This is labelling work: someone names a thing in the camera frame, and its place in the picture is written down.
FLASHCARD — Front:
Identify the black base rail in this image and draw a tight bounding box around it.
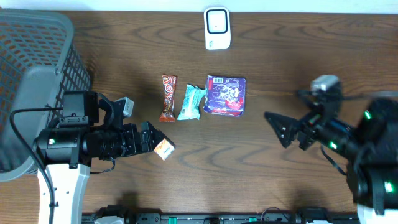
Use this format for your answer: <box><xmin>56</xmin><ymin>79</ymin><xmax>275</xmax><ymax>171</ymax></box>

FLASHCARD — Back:
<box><xmin>81</xmin><ymin>206</ymin><xmax>360</xmax><ymax>224</ymax></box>

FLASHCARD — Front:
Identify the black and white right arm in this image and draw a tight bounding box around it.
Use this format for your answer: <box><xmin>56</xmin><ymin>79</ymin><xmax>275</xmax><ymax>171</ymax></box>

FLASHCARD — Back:
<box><xmin>264</xmin><ymin>90</ymin><xmax>397</xmax><ymax>223</ymax></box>

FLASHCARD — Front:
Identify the small orange snack packet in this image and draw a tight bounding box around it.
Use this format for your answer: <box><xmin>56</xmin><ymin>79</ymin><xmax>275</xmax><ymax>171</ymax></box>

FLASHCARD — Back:
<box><xmin>153</xmin><ymin>138</ymin><xmax>176</xmax><ymax>161</ymax></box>

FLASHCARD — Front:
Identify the grey plastic mesh basket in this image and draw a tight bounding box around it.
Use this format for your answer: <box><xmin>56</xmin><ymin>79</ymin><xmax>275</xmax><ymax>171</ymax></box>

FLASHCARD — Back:
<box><xmin>1</xmin><ymin>9</ymin><xmax>91</xmax><ymax>182</ymax></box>

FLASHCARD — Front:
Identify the white barcode scanner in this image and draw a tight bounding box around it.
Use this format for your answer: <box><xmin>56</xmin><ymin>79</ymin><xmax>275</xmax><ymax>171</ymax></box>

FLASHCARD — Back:
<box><xmin>203</xmin><ymin>7</ymin><xmax>231</xmax><ymax>50</ymax></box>

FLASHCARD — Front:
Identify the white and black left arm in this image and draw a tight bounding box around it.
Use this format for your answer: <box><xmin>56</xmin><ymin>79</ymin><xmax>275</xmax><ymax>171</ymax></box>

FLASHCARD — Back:
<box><xmin>33</xmin><ymin>91</ymin><xmax>175</xmax><ymax>223</ymax></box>

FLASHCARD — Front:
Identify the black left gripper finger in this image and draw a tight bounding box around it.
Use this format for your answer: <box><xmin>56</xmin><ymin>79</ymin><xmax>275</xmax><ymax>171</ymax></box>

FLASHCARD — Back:
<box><xmin>152</xmin><ymin>138</ymin><xmax>175</xmax><ymax>156</ymax></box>
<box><xmin>146</xmin><ymin>121</ymin><xmax>169</xmax><ymax>143</ymax></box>

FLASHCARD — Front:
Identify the orange brown candy bar wrapper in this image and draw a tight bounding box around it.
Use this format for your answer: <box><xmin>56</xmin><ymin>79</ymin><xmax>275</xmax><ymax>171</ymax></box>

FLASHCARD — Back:
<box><xmin>159</xmin><ymin>74</ymin><xmax>177</xmax><ymax>123</ymax></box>

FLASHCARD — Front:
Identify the teal snack packet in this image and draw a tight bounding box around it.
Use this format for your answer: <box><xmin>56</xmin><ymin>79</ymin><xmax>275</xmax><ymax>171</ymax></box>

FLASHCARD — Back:
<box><xmin>177</xmin><ymin>84</ymin><xmax>206</xmax><ymax>121</ymax></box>

